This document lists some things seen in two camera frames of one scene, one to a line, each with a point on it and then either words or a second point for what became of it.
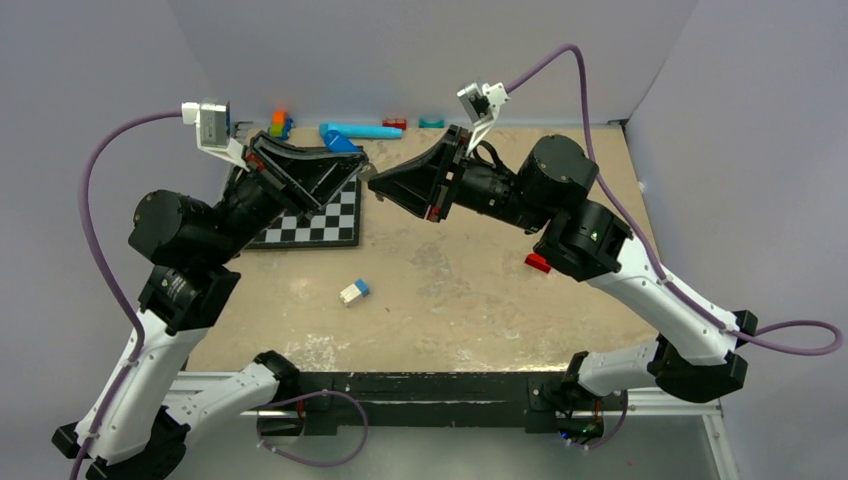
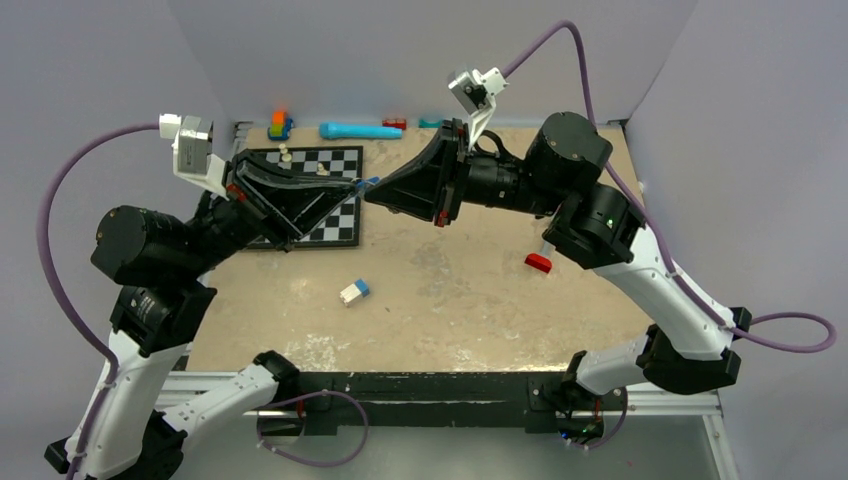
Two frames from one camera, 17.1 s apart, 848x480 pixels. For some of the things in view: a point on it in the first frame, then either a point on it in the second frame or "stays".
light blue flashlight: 361,130 stays
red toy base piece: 537,262 stays
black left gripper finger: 323,178 -> 303,210
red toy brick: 399,123 stays
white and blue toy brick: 354,290 stays
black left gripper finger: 305,156 -> 269,178
